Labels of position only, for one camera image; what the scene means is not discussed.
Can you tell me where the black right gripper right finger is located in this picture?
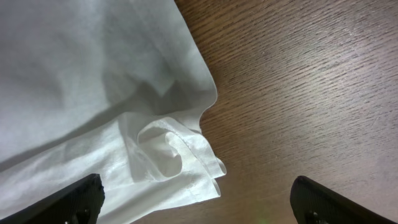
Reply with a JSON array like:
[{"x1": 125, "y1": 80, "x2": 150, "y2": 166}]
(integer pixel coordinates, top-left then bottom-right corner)
[{"x1": 290, "y1": 175, "x2": 397, "y2": 224}]

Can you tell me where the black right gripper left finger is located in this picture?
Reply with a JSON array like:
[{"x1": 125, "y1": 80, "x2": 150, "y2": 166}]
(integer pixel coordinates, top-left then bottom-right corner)
[{"x1": 1, "y1": 174, "x2": 105, "y2": 224}]

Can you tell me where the white t-shirt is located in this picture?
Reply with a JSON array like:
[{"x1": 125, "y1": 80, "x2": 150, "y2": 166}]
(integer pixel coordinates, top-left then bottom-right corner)
[{"x1": 1, "y1": 0, "x2": 226, "y2": 223}]

